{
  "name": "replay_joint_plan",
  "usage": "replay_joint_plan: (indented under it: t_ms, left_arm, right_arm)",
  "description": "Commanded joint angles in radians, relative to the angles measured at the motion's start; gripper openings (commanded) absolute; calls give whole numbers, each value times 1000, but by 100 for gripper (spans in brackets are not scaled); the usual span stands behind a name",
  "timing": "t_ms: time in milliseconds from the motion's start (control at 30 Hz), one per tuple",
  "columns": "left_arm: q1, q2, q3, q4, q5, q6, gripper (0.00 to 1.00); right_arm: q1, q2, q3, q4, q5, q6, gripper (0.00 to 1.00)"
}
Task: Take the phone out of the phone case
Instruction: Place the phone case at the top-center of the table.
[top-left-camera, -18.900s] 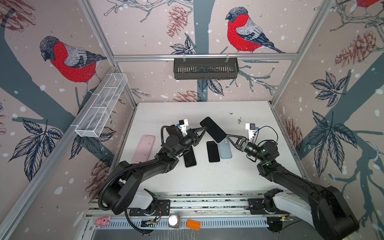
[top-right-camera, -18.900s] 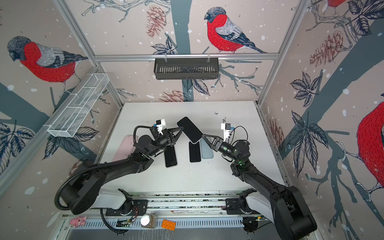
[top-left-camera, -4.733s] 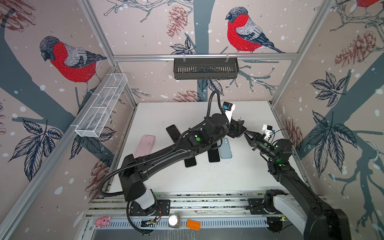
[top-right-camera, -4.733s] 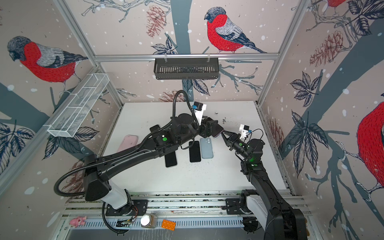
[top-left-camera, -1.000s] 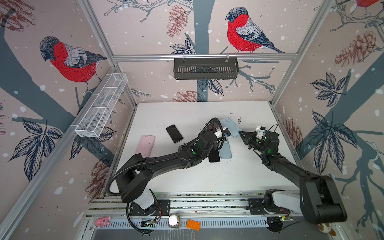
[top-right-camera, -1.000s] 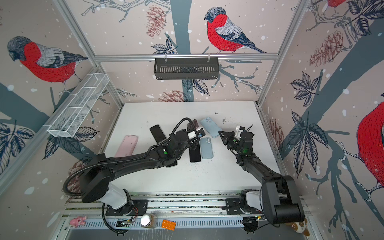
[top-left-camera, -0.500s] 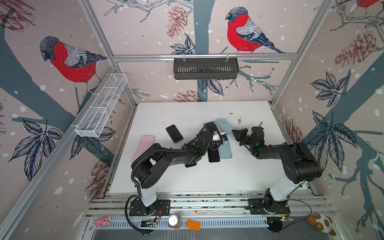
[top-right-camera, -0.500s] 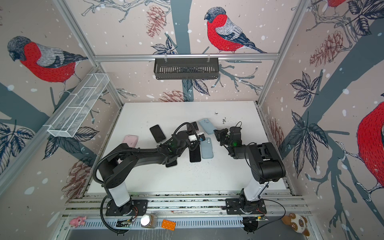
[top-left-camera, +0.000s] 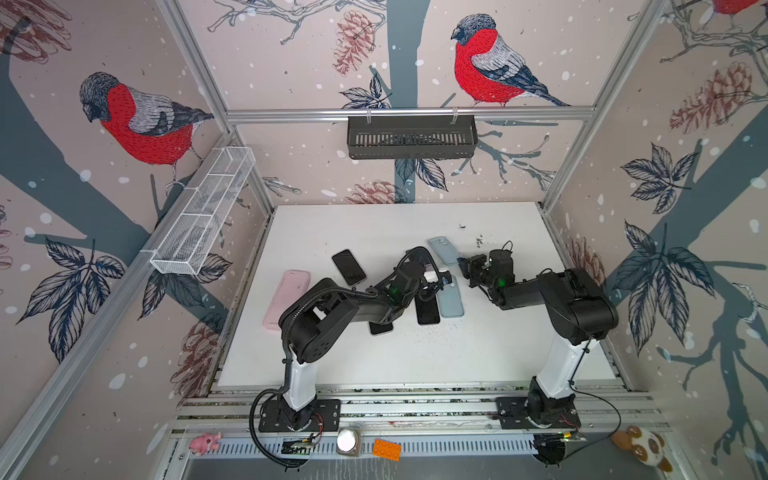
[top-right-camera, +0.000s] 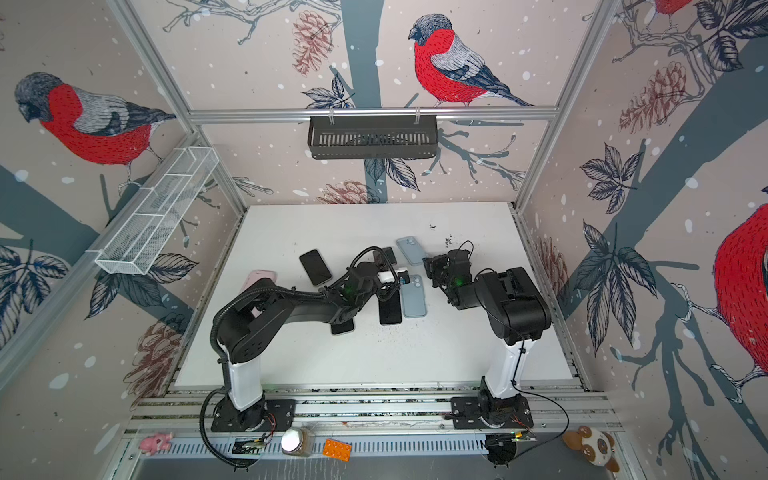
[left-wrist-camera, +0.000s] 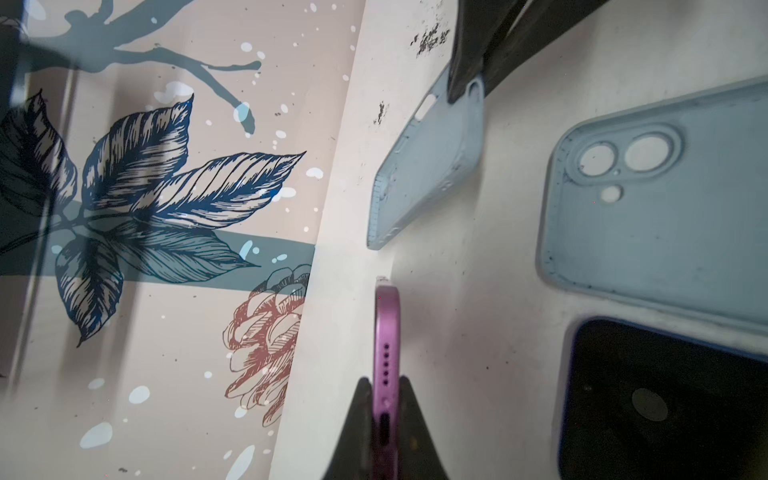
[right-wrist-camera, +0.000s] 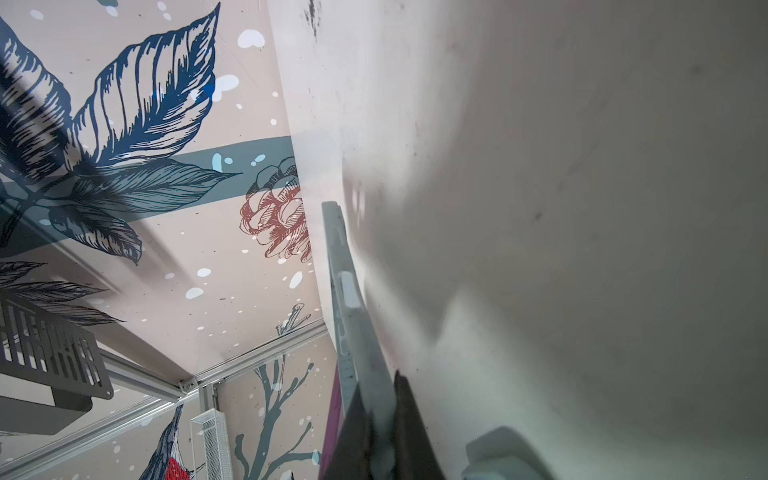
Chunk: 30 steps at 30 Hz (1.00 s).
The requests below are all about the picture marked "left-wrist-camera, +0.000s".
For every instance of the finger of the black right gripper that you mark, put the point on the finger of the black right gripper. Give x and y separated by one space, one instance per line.
481 25
539 25

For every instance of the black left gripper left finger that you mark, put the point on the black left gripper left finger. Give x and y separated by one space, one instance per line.
352 458

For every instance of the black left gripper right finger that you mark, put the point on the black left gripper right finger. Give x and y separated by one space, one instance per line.
418 458

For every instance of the large phone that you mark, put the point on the large phone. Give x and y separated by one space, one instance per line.
664 206

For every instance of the blue phone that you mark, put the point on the blue phone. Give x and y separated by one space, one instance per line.
640 403

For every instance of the small phone light case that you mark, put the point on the small phone light case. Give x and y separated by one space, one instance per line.
437 150

